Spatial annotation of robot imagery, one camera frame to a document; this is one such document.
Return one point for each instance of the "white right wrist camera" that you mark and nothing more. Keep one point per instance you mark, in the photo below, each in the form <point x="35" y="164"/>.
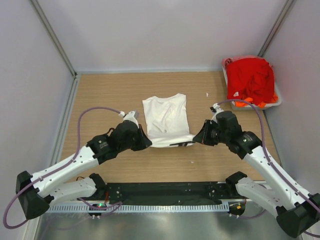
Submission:
<point x="215" y="109"/>

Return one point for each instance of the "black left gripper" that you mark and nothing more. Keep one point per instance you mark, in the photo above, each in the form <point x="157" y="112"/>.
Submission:
<point x="144" y="141"/>

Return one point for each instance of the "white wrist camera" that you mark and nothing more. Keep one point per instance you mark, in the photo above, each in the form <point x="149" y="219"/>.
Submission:
<point x="215" y="109"/>
<point x="131" y="116"/>

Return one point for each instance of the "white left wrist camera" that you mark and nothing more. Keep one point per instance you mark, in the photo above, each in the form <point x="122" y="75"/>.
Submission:
<point x="131" y="116"/>

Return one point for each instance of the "white t-shirt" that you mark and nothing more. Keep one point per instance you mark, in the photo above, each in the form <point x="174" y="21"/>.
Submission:
<point x="167" y="122"/>

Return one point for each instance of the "aluminium frame rail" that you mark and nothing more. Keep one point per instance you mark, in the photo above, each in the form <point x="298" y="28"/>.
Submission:
<point x="73" y="190"/>

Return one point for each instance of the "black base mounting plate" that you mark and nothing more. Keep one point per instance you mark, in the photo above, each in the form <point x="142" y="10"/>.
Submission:
<point x="167" y="193"/>

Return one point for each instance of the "slotted cable duct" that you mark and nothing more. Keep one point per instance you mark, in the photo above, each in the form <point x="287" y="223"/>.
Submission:
<point x="82" y="208"/>

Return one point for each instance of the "red t-shirt in basket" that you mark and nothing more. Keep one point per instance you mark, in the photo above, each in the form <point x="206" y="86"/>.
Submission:
<point x="250" y="77"/>

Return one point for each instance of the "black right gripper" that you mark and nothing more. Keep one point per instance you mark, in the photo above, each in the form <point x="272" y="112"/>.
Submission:
<point x="203" y="137"/>

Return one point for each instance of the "orange garment in basket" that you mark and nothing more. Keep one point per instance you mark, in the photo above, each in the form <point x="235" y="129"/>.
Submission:
<point x="273" y="100"/>

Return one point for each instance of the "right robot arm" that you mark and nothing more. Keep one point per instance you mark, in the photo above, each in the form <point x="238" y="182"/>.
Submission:
<point x="294" y="207"/>

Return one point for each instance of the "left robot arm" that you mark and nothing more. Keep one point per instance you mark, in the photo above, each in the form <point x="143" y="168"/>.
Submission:
<point x="46" y="188"/>

